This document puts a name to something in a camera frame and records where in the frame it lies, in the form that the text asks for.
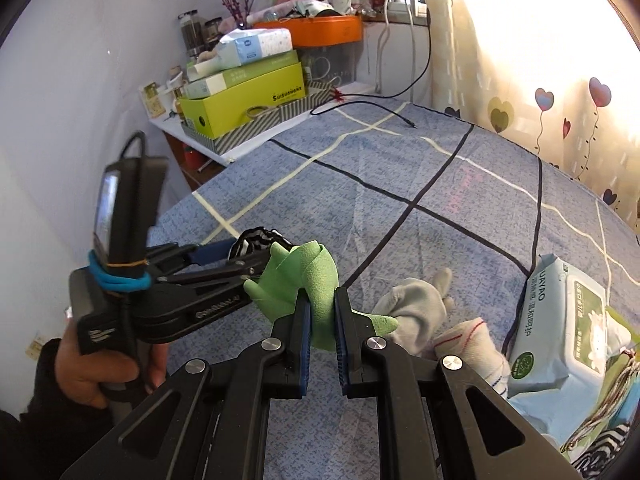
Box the person's left hand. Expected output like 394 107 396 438
54 320 169 408

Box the blue wet wipes pack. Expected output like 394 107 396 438
508 255 608 446

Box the heart patterned curtain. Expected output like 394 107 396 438
426 0 639 226

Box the green rimmed white box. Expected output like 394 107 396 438
560 306 640 461

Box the grey sock bundle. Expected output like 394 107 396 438
373 268 454 358

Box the orange plastic tray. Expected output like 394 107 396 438
255 15 362 49

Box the blue tissue pack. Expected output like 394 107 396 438
213 28 293 73

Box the white red striped sock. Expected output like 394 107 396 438
433 318 511 399

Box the green towel with red trim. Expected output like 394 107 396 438
560 350 639 462

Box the light green small sock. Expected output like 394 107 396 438
243 239 400 354

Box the blue plaid bed sheet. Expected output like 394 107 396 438
144 96 640 480

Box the pale green flat box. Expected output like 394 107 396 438
183 50 298 100

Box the yellow green cardboard box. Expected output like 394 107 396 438
180 63 306 140

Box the black charging cable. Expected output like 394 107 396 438
309 4 434 129

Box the black white striped sock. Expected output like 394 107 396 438
228 226 293 260

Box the striped storage tray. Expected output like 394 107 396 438
181 82 335 156

